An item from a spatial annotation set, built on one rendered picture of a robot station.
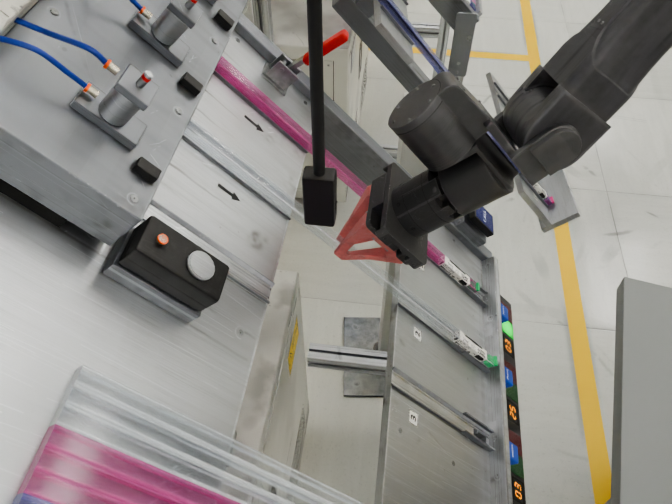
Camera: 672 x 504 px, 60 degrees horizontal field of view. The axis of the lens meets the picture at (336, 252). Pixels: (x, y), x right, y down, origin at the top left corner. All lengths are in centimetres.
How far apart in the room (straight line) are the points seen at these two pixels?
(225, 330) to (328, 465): 105
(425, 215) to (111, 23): 32
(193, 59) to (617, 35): 35
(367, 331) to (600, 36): 128
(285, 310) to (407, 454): 43
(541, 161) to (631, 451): 57
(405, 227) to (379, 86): 204
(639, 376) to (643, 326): 10
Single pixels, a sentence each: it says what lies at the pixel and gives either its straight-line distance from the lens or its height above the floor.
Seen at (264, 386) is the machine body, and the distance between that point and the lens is 93.
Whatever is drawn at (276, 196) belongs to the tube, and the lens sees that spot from 61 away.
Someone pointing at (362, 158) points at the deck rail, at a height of 91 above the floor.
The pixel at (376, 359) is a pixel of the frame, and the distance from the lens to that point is 130.
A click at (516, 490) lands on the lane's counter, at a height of 66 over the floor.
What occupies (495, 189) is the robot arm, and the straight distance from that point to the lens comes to 55.
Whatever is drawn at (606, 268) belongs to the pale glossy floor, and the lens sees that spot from 204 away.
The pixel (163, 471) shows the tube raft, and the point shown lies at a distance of 44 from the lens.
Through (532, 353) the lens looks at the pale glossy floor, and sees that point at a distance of 176.
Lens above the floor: 144
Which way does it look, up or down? 49 degrees down
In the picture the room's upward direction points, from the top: straight up
